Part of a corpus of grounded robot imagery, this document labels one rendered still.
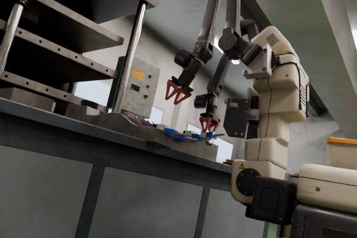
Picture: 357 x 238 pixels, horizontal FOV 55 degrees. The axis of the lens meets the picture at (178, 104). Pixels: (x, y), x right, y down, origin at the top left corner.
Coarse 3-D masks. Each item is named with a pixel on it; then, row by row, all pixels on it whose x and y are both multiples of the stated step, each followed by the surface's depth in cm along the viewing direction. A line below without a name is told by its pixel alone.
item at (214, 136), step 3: (201, 132) 175; (207, 132) 173; (210, 132) 172; (213, 132) 171; (204, 135) 173; (207, 135) 172; (210, 135) 171; (213, 135) 171; (216, 135) 171; (219, 135) 169; (222, 135) 169; (210, 138) 173; (213, 138) 172; (216, 138) 172; (207, 141) 174; (210, 141) 175
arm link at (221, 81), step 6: (222, 54) 189; (222, 60) 187; (228, 60) 186; (222, 66) 185; (228, 66) 187; (216, 72) 186; (222, 72) 184; (216, 78) 184; (222, 78) 184; (216, 84) 182; (222, 84) 186; (216, 90) 182
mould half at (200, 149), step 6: (186, 144) 161; (192, 144) 164; (198, 144) 167; (204, 144) 170; (186, 150) 161; (192, 150) 164; (198, 150) 167; (204, 150) 170; (210, 150) 174; (216, 150) 177; (204, 156) 170; (210, 156) 174; (216, 156) 177
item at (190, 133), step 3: (186, 132) 167; (189, 132) 166; (192, 132) 165; (195, 132) 167; (192, 135) 164; (195, 135) 163; (198, 135) 162; (201, 135) 164; (195, 138) 162; (198, 138) 162; (201, 138) 162; (204, 138) 161; (207, 138) 159
